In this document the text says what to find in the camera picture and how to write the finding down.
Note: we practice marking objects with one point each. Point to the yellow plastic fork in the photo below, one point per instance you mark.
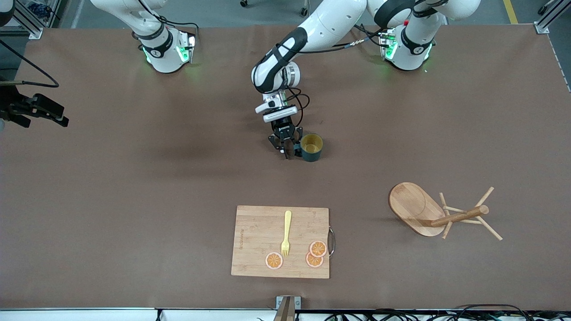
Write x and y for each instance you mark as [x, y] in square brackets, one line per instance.
[287, 223]

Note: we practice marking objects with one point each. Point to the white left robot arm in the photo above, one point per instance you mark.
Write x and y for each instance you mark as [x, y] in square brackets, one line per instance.
[330, 22]

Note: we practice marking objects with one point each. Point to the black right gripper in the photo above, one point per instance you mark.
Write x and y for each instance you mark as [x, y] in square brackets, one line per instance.
[13, 107]

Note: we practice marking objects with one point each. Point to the metal mount bracket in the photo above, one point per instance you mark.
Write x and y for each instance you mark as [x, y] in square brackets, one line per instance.
[285, 307]

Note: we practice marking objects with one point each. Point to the wooden mug tree rack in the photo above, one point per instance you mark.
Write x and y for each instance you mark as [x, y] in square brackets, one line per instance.
[412, 205]

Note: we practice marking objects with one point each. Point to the orange slice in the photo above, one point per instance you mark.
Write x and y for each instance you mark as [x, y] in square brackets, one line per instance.
[312, 262]
[274, 261]
[318, 248]

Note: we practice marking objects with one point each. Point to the teal cup yellow inside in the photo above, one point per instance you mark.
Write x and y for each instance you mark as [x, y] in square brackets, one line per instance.
[312, 154]

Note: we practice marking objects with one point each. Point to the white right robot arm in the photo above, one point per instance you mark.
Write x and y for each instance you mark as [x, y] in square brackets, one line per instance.
[163, 58]

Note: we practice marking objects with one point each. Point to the aluminium frame post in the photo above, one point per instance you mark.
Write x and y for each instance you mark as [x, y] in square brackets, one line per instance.
[33, 30]
[542, 26]

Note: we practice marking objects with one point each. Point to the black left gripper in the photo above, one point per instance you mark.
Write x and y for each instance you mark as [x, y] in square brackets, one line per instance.
[283, 129]

